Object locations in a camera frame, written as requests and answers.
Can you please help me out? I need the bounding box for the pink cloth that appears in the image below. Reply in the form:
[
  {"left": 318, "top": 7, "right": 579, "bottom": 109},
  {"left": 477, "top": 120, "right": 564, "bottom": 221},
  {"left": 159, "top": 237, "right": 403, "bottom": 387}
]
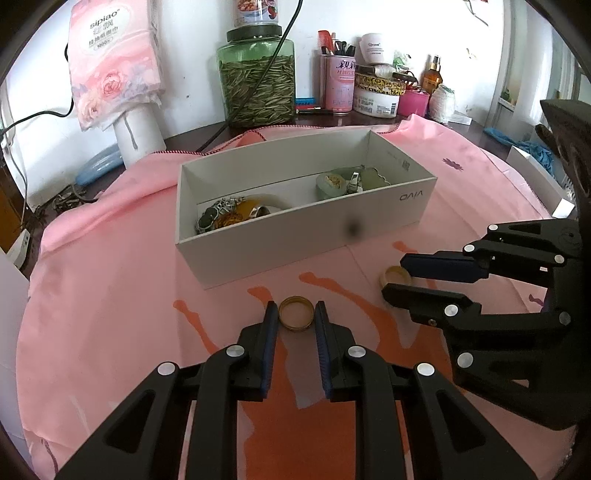
[{"left": 16, "top": 113, "right": 578, "bottom": 480}]

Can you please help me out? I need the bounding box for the pink plastic container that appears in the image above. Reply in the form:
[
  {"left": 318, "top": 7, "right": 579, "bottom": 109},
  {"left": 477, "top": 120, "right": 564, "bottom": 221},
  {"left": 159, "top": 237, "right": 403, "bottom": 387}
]
[{"left": 398, "top": 89, "right": 431, "bottom": 117}]

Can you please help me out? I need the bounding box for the white power strip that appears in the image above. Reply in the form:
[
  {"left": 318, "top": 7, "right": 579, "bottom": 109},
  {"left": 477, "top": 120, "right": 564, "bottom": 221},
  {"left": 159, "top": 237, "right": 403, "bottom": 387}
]
[{"left": 7, "top": 228, "right": 31, "bottom": 268}]

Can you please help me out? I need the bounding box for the pink pen holder can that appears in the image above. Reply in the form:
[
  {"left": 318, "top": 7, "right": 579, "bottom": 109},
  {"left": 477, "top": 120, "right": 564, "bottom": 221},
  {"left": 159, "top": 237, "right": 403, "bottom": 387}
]
[{"left": 322, "top": 54, "right": 358, "bottom": 115}]

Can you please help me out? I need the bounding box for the green jade bangle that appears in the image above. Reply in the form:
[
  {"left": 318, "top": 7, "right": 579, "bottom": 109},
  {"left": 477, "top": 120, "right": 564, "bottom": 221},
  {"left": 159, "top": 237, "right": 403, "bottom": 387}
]
[{"left": 315, "top": 172, "right": 352, "bottom": 200}]

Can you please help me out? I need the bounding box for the yellow patterned round tin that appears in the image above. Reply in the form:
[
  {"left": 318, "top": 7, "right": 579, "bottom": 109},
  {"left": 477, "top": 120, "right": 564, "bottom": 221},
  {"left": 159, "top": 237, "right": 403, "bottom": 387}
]
[{"left": 353, "top": 73, "right": 407, "bottom": 97}]

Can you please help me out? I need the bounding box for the blue cloth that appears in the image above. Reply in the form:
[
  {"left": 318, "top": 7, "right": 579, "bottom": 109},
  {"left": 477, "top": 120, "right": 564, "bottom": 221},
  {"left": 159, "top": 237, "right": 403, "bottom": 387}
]
[{"left": 484, "top": 128, "right": 555, "bottom": 178}]

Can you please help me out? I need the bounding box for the thin black cable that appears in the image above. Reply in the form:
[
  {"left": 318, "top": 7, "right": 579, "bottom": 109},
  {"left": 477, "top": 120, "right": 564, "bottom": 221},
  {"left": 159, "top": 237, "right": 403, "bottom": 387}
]
[{"left": 0, "top": 41, "right": 75, "bottom": 139}]

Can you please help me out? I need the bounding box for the pink floral tissue pack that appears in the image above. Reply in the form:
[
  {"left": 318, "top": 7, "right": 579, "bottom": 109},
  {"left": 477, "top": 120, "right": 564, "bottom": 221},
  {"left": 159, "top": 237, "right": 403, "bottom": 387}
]
[{"left": 67, "top": 0, "right": 166, "bottom": 130}]

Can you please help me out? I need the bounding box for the dark green stone pendant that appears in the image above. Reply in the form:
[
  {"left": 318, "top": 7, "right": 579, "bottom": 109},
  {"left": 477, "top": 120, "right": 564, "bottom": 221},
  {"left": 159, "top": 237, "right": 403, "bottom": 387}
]
[{"left": 196, "top": 208, "right": 220, "bottom": 234}]

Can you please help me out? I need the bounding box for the pale green jade pendant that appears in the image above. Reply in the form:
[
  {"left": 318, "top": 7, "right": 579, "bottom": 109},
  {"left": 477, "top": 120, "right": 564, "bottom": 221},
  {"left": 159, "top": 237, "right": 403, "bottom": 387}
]
[{"left": 360, "top": 167, "right": 393, "bottom": 190}]

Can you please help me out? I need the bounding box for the dark tangled cord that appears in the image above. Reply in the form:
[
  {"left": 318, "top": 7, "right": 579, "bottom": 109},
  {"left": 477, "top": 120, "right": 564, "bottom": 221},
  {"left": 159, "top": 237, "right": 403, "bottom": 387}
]
[{"left": 53, "top": 185, "right": 88, "bottom": 213}]

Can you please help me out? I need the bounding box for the white cardboard box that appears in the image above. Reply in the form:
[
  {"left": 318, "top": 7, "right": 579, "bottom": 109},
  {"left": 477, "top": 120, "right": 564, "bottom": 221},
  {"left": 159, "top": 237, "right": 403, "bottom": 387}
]
[{"left": 174, "top": 128, "right": 438, "bottom": 291}]

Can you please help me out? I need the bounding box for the glass jar of tea leaves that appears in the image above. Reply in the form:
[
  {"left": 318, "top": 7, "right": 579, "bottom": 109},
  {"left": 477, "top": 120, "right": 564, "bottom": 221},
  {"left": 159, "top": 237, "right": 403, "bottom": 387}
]
[{"left": 217, "top": 25, "right": 296, "bottom": 129}]

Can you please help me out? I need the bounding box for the wide gold ring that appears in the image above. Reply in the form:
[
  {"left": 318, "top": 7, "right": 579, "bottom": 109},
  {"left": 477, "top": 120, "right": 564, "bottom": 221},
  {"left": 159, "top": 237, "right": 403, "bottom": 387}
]
[
  {"left": 278, "top": 296, "right": 316, "bottom": 332},
  {"left": 379, "top": 266, "right": 411, "bottom": 289}
]

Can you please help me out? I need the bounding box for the amber glass bottle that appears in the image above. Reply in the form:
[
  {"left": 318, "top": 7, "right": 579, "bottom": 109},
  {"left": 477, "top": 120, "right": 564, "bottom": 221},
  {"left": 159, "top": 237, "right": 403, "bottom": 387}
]
[{"left": 422, "top": 55, "right": 443, "bottom": 93}]

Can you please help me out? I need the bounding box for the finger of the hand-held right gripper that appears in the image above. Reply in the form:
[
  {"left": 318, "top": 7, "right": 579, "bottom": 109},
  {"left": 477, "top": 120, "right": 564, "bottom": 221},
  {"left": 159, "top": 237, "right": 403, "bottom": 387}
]
[
  {"left": 399, "top": 220, "right": 581, "bottom": 284},
  {"left": 382, "top": 282, "right": 576, "bottom": 426}
]

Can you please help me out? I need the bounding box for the white mesh roll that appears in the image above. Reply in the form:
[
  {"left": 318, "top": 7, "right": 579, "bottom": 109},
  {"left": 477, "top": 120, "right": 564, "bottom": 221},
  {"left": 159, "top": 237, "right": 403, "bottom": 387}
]
[{"left": 429, "top": 84, "right": 458, "bottom": 124}]

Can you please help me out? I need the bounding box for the white tub green label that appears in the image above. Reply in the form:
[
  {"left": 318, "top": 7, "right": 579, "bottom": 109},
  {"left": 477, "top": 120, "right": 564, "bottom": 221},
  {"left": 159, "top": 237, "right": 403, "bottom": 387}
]
[{"left": 353, "top": 88, "right": 400, "bottom": 118}]

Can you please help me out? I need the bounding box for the printed tin can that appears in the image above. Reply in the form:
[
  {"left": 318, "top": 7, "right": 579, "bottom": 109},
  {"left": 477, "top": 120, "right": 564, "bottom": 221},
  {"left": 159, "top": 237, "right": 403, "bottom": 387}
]
[{"left": 232, "top": 0, "right": 281, "bottom": 28}]

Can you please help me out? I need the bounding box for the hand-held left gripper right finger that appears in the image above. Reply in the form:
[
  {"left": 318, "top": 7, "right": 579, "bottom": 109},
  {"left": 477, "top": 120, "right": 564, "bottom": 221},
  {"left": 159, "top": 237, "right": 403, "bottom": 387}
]
[{"left": 314, "top": 300, "right": 539, "bottom": 480}]

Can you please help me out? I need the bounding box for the white cream jar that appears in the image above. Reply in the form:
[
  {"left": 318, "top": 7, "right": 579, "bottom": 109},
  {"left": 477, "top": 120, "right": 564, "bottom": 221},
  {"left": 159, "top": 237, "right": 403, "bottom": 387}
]
[{"left": 360, "top": 33, "right": 395, "bottom": 65}]

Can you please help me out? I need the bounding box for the white window frame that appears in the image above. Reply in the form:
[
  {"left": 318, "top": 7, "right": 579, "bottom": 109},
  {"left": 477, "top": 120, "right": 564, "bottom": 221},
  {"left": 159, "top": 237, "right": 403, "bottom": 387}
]
[{"left": 492, "top": 0, "right": 583, "bottom": 134}]

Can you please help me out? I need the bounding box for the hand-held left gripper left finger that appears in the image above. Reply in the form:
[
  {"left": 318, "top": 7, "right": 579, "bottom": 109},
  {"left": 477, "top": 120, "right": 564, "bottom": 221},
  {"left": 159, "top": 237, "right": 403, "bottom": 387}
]
[{"left": 55, "top": 300, "right": 280, "bottom": 480}]

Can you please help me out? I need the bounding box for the thick black cable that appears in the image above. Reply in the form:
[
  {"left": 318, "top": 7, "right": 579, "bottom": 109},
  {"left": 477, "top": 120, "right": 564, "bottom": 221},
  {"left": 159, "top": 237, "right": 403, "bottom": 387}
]
[{"left": 196, "top": 0, "right": 303, "bottom": 153}]

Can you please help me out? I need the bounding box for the light blue plastic dish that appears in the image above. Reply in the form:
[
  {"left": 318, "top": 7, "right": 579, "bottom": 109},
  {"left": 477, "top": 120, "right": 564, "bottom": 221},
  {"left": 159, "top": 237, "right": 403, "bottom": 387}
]
[{"left": 76, "top": 143, "right": 125, "bottom": 185}]

